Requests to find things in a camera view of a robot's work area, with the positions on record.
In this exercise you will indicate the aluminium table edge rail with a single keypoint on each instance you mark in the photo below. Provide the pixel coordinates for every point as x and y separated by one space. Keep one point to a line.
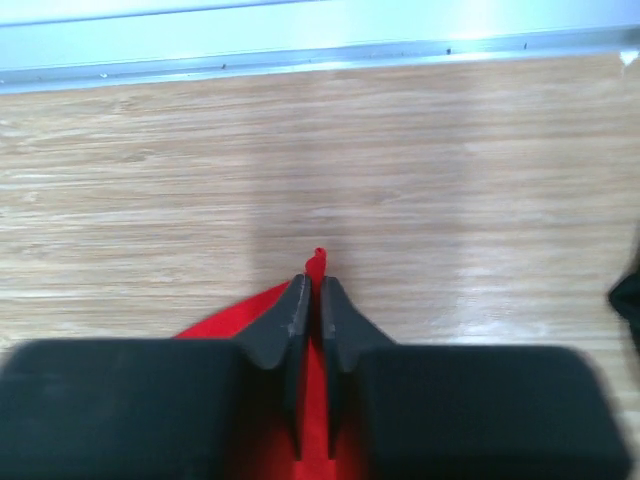
623 40

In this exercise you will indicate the folded black t shirt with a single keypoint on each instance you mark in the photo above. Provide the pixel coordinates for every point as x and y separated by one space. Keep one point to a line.
624 299

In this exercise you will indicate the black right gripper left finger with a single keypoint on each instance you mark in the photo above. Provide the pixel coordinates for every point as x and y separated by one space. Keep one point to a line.
275 344

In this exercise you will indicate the red t shirt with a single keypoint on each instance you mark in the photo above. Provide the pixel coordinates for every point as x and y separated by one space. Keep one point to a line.
271 455

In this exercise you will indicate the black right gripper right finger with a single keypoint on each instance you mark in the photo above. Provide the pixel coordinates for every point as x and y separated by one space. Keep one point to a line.
346 333

